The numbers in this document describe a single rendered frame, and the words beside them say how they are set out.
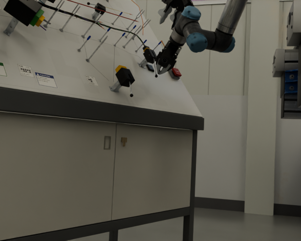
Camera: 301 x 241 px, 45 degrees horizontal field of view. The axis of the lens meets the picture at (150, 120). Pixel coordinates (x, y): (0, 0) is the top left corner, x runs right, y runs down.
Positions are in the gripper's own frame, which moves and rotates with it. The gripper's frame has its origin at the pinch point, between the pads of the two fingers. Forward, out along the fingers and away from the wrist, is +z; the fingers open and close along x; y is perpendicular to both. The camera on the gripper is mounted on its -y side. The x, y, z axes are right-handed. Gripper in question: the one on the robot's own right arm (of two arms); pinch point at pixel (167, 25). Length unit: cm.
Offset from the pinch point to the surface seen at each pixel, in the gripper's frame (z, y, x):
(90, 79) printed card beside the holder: 31, -13, 39
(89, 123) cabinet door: 45, -24, 40
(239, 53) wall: -6, 115, -238
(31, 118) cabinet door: 46, -25, 64
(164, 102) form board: 32.8, -15.7, -3.7
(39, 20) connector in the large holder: 17, -10, 65
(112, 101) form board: 35, -21, 31
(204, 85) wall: 43, 126, -221
